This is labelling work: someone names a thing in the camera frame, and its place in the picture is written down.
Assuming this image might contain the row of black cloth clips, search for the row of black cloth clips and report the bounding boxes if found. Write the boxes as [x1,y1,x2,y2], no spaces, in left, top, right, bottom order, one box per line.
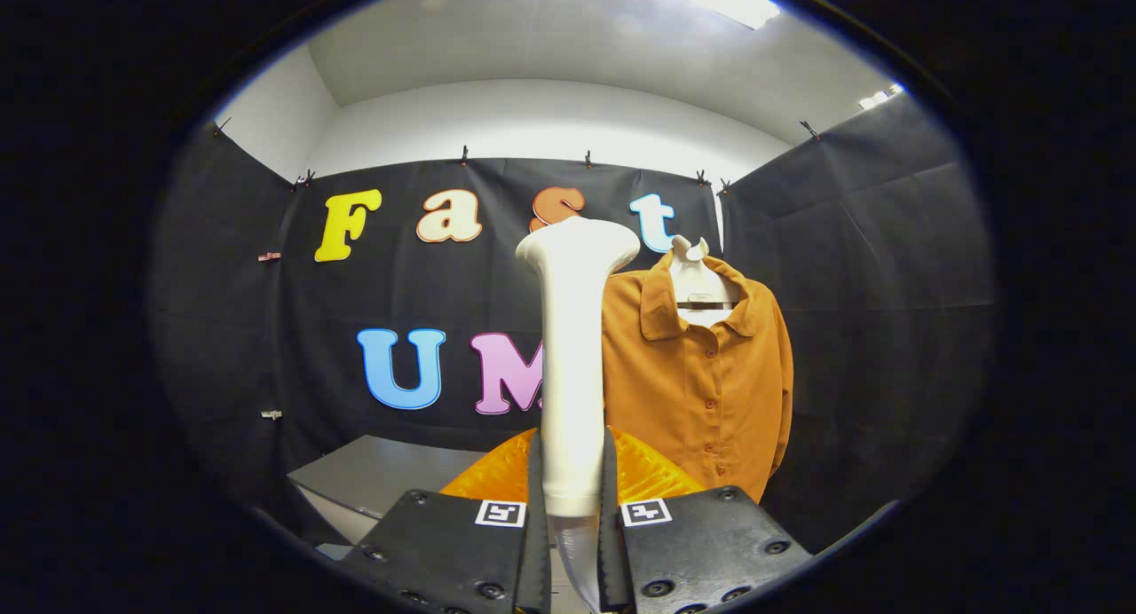
[211,115,823,194]

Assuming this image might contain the grey cabinet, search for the grey cabinet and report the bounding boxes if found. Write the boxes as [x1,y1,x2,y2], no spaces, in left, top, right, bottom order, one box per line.
[286,434,489,548]

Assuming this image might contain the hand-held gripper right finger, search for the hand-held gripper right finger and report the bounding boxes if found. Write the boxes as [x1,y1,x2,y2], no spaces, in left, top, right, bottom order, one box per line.
[596,426,813,614]

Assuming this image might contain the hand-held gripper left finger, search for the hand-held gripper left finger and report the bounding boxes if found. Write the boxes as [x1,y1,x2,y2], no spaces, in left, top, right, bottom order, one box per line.
[340,426,553,614]

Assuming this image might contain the white clothes hanger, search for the white clothes hanger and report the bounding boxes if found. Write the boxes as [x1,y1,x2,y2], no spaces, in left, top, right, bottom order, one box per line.
[667,234,742,329]

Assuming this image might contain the white garment steamer head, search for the white garment steamer head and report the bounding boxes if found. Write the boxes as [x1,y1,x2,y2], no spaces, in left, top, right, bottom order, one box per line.
[515,216,642,611]

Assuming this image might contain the orange button-up shirt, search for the orange button-up shirt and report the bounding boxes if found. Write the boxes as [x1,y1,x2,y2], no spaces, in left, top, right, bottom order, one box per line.
[602,250,795,504]

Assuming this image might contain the small ceiling light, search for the small ceiling light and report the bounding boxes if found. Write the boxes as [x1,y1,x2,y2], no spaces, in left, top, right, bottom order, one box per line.
[856,83,905,112]

